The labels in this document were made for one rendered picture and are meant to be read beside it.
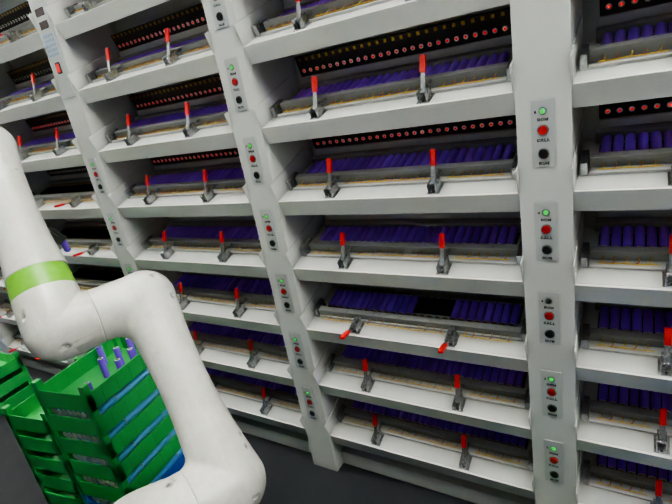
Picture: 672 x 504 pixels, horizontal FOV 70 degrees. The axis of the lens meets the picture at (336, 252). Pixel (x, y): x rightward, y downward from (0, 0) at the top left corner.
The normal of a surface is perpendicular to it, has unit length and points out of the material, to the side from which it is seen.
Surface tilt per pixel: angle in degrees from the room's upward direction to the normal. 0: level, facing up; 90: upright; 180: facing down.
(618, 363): 19
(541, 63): 90
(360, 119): 109
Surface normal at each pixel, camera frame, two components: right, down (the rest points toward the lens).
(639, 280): -0.33, -0.76
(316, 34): -0.42, 0.65
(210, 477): 0.13, -0.76
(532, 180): -0.50, 0.37
